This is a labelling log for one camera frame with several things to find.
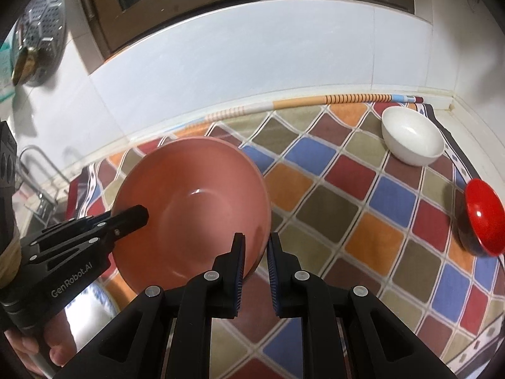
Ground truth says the pink bowl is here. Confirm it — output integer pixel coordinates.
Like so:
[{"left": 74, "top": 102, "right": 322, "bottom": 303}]
[{"left": 111, "top": 137, "right": 271, "bottom": 293}]

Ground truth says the chrome main faucet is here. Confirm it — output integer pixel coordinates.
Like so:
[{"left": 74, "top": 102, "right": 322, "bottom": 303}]
[{"left": 16, "top": 145, "right": 70, "bottom": 227}]

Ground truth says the large blue white plate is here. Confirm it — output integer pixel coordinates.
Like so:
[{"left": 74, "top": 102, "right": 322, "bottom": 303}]
[{"left": 65, "top": 281, "right": 120, "bottom": 351}]

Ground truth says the person left hand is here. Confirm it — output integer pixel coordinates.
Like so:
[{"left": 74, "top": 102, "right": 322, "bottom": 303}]
[{"left": 3, "top": 310, "right": 78, "bottom": 376}]

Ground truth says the paper towel pack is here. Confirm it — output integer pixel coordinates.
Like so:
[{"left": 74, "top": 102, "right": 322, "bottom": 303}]
[{"left": 0, "top": 41, "right": 15, "bottom": 102}]

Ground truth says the round steel steamer tray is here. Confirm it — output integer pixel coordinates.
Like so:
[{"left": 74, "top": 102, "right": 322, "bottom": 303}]
[{"left": 11, "top": 0, "right": 67, "bottom": 87}]

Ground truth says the colourful diamond pattern mat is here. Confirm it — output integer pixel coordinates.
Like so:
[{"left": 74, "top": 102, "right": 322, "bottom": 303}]
[{"left": 68, "top": 103, "right": 504, "bottom": 378}]

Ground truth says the brass ladle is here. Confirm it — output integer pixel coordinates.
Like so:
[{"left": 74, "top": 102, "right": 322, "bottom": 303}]
[{"left": 12, "top": 46, "right": 39, "bottom": 87}]

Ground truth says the white bowl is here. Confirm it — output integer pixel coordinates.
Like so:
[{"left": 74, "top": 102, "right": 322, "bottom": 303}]
[{"left": 382, "top": 106, "right": 445, "bottom": 167}]

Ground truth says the red black bowl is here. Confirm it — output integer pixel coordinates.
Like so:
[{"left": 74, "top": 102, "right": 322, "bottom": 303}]
[{"left": 457, "top": 179, "right": 504, "bottom": 257}]

